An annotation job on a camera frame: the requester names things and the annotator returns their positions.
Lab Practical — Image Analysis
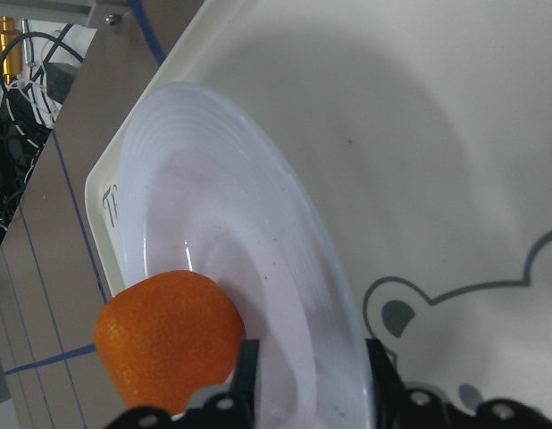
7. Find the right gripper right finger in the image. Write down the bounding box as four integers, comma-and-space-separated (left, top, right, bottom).
365, 339, 552, 428

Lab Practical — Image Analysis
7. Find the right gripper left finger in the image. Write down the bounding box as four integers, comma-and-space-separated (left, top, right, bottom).
108, 339, 260, 429

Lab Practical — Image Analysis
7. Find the orange fruit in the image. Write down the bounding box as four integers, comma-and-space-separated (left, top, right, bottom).
94, 270, 245, 415

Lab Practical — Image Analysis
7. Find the white round plate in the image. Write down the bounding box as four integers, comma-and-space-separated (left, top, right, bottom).
116, 83, 374, 428

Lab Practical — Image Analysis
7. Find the cream bear tray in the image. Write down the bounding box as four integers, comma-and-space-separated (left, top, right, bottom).
86, 1, 552, 420

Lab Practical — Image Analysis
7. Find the gold metal cylinder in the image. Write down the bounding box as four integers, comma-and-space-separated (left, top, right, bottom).
0, 16, 23, 85

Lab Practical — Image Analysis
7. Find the black cable bundle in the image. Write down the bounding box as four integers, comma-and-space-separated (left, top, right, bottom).
0, 21, 88, 260

